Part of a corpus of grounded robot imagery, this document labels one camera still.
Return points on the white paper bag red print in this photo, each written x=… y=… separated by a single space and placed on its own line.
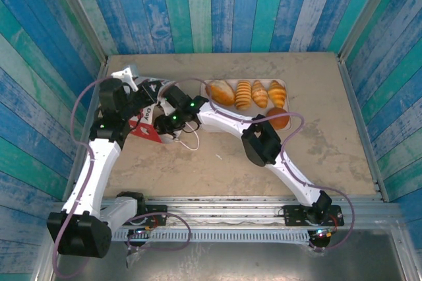
x=146 y=132

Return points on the oblong orange fake loaf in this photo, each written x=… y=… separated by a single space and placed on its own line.
x=221 y=93

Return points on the ridged orange fake bread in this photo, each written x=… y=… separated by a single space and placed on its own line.
x=243 y=96

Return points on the golden fake croissant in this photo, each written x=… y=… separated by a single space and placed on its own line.
x=259 y=94
x=277 y=93

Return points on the round brown fake bun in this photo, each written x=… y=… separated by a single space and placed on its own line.
x=277 y=122

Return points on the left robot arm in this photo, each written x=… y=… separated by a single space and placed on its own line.
x=94 y=172

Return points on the small white scrap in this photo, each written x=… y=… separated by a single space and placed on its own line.
x=219 y=156

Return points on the white plastic tray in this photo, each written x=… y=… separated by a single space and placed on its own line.
x=233 y=83

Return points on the clear plastic scrap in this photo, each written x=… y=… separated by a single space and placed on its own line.
x=135 y=256

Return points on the steel base sheet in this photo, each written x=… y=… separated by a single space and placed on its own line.
x=230 y=261

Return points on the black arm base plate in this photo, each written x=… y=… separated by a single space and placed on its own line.
x=158 y=211
x=293 y=216

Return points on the aluminium corner post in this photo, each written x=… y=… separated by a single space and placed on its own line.
x=364 y=10
x=83 y=20

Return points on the aluminium mounting rail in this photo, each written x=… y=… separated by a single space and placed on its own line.
x=224 y=210

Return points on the aluminium table side rail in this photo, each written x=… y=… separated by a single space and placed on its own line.
x=378 y=182

